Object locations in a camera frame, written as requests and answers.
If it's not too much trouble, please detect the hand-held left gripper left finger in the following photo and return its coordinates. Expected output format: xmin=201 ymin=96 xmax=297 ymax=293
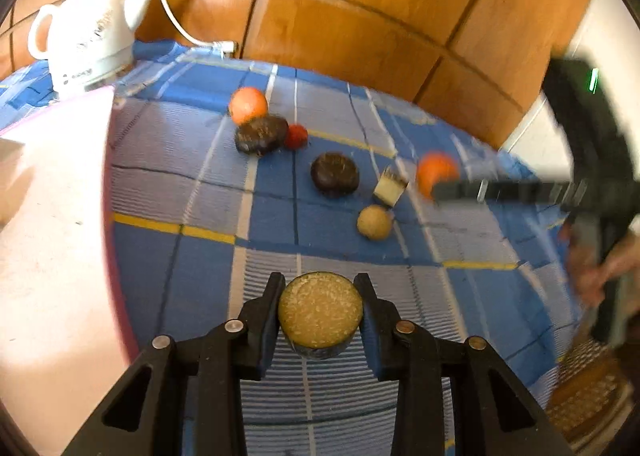
xmin=62 ymin=272 xmax=286 ymax=456

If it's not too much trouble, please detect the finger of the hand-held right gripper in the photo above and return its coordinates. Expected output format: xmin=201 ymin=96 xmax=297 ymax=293
xmin=431 ymin=178 xmax=588 ymax=207

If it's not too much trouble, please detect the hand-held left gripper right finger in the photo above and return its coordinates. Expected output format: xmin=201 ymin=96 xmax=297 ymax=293
xmin=353 ymin=272 xmax=573 ymax=456

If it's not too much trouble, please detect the orange with green stem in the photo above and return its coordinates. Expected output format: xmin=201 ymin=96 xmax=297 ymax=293
xmin=416 ymin=152 xmax=461 ymax=199

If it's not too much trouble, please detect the red tomato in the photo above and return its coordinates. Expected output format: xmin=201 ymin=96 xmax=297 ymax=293
xmin=284 ymin=123 xmax=309 ymax=151

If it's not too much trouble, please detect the white tray with pink rim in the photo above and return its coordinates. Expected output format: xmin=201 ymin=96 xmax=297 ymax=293
xmin=0 ymin=85 xmax=141 ymax=442

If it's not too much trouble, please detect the person's right hand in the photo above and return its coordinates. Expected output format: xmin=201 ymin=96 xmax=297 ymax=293
xmin=557 ymin=223 xmax=640 ymax=307

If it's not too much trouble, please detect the small round yellow fruit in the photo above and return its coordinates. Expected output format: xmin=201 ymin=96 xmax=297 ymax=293
xmin=356 ymin=204 xmax=394 ymax=241

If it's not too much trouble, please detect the round dark brown fruit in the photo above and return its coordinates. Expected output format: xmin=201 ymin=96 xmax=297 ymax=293
xmin=310 ymin=152 xmax=361 ymax=198

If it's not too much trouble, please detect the blue checked tablecloth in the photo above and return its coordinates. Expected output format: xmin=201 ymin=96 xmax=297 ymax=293
xmin=0 ymin=38 xmax=588 ymax=456

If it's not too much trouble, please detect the woven wicker seat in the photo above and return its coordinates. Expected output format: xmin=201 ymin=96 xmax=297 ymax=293
xmin=545 ymin=336 xmax=636 ymax=447

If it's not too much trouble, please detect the white ceramic electric kettle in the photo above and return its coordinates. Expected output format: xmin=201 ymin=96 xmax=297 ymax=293
xmin=27 ymin=0 xmax=153 ymax=99

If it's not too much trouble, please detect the white power cable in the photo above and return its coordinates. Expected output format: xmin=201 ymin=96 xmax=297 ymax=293
xmin=107 ymin=0 xmax=221 ymax=48

